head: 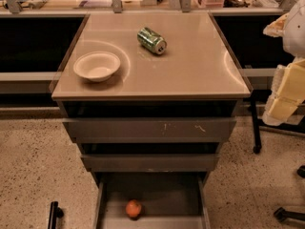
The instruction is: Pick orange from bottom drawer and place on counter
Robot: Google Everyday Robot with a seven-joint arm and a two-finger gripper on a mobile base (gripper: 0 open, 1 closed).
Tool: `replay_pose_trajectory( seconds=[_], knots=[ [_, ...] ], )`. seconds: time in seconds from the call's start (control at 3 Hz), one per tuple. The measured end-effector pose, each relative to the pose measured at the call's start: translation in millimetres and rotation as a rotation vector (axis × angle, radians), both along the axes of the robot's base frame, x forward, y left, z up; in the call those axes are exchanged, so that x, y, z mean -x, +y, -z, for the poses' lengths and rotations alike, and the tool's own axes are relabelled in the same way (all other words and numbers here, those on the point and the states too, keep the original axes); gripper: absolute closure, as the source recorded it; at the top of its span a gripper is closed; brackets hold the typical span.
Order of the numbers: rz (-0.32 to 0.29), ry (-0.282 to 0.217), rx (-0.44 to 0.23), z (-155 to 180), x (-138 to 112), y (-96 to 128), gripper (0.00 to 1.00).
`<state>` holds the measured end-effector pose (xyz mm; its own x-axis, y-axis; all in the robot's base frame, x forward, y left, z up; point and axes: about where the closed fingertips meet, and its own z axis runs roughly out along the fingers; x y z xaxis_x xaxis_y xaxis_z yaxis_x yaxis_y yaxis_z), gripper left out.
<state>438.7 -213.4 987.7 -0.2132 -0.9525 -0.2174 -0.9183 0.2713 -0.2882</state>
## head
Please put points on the grey middle drawer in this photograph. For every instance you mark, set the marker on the grey middle drawer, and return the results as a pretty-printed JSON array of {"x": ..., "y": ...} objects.
[{"x": 150, "y": 163}]

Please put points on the black chair base leg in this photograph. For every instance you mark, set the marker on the black chair base leg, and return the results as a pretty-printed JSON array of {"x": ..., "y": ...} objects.
[{"x": 281, "y": 215}]

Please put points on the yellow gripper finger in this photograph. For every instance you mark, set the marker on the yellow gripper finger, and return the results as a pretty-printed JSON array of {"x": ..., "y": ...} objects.
[
  {"x": 288, "y": 92},
  {"x": 276, "y": 28}
]

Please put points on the grey drawer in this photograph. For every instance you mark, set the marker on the grey drawer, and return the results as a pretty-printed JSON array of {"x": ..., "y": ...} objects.
[
  {"x": 169, "y": 201},
  {"x": 149, "y": 130},
  {"x": 150, "y": 163}
]

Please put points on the white paper bowl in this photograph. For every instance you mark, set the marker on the white paper bowl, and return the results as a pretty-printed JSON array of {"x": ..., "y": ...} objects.
[{"x": 97, "y": 66}]

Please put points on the grey bottom drawer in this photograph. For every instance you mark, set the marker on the grey bottom drawer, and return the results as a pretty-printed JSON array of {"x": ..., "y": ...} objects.
[{"x": 169, "y": 201}]

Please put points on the black chair caster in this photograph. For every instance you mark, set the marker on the black chair caster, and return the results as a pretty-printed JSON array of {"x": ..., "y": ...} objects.
[{"x": 301, "y": 171}]

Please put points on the orange fruit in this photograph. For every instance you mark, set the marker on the orange fruit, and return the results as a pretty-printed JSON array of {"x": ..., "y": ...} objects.
[{"x": 133, "y": 208}]

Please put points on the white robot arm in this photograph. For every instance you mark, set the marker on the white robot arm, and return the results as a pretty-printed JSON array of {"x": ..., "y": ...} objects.
[{"x": 294, "y": 34}]

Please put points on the grey drawer cabinet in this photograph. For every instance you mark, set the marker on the grey drawer cabinet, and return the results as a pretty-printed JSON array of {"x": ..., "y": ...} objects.
[{"x": 196, "y": 76}]

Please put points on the black post on floor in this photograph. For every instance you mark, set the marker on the black post on floor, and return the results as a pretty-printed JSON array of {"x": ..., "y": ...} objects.
[{"x": 55, "y": 213}]

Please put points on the grey top drawer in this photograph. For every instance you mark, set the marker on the grey top drawer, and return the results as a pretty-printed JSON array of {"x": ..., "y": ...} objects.
[{"x": 149, "y": 130}]

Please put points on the green soda can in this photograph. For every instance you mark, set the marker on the green soda can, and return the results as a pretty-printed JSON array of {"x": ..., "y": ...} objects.
[{"x": 152, "y": 41}]

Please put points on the black table leg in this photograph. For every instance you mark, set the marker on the black table leg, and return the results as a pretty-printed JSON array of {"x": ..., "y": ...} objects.
[{"x": 257, "y": 139}]

